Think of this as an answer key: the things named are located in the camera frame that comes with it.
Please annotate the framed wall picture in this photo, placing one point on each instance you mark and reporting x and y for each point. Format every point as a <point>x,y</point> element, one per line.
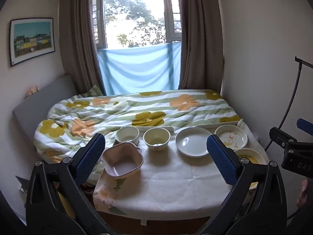
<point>31,40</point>

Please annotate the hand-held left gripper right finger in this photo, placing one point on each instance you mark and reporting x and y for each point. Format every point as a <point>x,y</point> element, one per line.
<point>222,161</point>

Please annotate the light blue cloth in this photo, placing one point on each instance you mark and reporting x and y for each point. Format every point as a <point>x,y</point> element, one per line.
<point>137,71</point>

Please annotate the white round bowl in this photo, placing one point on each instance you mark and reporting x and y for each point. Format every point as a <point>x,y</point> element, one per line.
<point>127,134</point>

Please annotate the cream round bowl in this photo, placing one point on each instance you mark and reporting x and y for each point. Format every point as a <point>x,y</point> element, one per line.
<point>156,138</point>

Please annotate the green patterned pillow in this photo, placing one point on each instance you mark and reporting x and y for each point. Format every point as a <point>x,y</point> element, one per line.
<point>94,90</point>

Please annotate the grey bed headboard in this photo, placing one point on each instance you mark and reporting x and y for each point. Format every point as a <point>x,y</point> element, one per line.
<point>41,100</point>

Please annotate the person's right hand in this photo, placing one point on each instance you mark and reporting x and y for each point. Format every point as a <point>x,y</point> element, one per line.
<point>302,193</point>

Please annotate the yellow plate with white rim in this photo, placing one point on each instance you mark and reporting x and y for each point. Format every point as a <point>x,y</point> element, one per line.
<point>251,156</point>

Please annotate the wooden table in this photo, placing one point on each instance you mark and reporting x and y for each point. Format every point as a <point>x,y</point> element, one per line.
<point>159,219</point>

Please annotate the small plush toy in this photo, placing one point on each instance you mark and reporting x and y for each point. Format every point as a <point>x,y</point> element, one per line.
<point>33,90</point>

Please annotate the striped floral blanket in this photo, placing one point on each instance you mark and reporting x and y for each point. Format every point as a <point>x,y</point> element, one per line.
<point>117,110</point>

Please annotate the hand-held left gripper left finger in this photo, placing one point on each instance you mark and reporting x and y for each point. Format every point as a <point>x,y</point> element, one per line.
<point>90,158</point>

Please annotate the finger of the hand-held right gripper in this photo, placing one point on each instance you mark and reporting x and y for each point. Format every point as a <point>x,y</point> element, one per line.
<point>281,135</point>
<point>305,124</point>

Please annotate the white plate with yellow print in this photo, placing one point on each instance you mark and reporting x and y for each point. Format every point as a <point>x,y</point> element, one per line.
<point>231,137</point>

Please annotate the window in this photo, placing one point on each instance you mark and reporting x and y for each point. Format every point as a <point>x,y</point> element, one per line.
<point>134,12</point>

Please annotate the plain white plate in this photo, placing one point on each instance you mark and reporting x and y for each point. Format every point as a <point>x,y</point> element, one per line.
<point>192,142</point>

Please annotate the pink square bowl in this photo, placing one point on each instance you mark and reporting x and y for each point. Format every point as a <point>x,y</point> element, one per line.
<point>122,160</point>

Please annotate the white floral tablecloth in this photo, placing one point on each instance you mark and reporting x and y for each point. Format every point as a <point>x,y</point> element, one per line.
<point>176,181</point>

